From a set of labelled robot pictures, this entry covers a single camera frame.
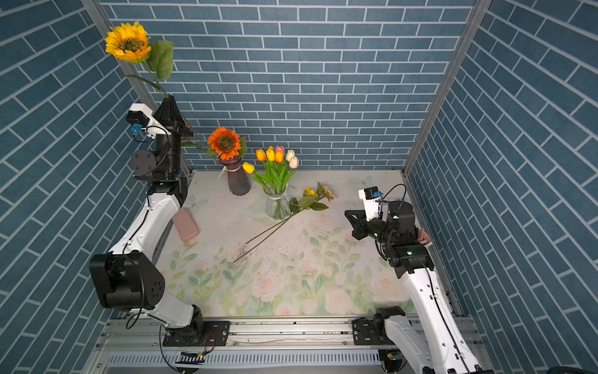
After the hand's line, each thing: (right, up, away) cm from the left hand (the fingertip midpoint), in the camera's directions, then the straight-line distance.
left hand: (180, 96), depth 60 cm
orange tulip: (+15, -12, +25) cm, 32 cm away
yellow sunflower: (+33, -29, +43) cm, 62 cm away
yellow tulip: (+15, -20, +29) cm, 38 cm away
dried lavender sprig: (+6, -50, +32) cm, 60 cm away
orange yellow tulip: (+19, -12, +25) cm, 34 cm away
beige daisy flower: (+41, -26, +45) cm, 67 cm away
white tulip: (+26, -12, +26) cm, 39 cm away
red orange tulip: (+23, -13, +24) cm, 35 cm away
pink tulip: (+22, -9, +27) cm, 36 cm away
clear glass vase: (+19, -31, +39) cm, 54 cm away
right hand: (+46, -32, +13) cm, 58 cm away
